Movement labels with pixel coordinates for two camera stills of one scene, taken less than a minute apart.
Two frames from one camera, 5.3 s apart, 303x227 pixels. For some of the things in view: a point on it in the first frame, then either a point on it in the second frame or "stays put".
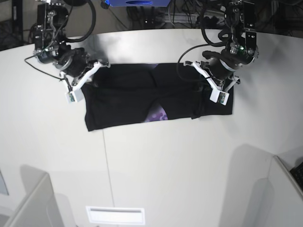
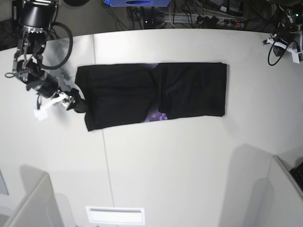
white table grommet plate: [116, 215] stays put
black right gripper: [222, 66] to [286, 37]
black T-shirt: [127, 93] stays put
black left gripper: [75, 63] to [49, 85]
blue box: [138, 3] stays put
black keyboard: [297, 174] stays put
